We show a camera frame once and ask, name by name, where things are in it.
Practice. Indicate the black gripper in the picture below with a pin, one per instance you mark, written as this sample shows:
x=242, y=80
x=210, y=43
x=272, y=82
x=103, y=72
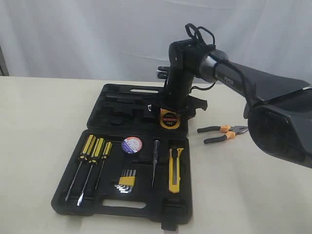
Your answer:
x=181, y=106

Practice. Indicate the yellow tape measure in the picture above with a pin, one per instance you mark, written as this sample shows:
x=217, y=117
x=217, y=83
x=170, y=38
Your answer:
x=169, y=120

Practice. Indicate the yellow black utility knife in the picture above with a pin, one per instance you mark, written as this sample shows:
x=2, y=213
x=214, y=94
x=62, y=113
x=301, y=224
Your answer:
x=174, y=169

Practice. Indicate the black PVC electrical tape roll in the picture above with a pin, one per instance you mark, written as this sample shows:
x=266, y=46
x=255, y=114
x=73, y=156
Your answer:
x=131, y=145

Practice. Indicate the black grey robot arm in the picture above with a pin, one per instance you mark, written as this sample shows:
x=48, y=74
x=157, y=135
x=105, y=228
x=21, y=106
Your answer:
x=278, y=109

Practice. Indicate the black plastic tool case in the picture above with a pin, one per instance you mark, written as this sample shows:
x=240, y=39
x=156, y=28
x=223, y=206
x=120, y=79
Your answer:
x=120, y=112

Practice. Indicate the silver adjustable wrench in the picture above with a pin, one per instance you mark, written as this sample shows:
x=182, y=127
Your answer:
x=149, y=108

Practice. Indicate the white backdrop curtain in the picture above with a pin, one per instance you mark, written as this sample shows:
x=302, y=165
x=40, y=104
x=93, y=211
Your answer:
x=129, y=39

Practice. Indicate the small yellow black screwdriver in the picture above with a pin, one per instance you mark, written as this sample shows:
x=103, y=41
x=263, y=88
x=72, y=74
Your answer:
x=104, y=157

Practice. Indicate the middle yellow black screwdriver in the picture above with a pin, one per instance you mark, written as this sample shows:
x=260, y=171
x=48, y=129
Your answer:
x=92, y=161

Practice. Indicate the hex key set yellow holder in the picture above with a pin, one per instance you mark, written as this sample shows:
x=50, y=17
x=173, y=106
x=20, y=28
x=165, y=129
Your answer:
x=126, y=181

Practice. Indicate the large yellow black screwdriver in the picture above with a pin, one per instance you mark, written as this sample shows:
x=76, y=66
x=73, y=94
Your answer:
x=83, y=157

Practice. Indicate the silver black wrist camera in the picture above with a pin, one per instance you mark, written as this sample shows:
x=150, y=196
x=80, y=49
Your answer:
x=162, y=72

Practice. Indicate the orange black handled pliers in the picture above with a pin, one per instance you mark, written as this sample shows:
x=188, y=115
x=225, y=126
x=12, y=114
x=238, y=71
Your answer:
x=229, y=132

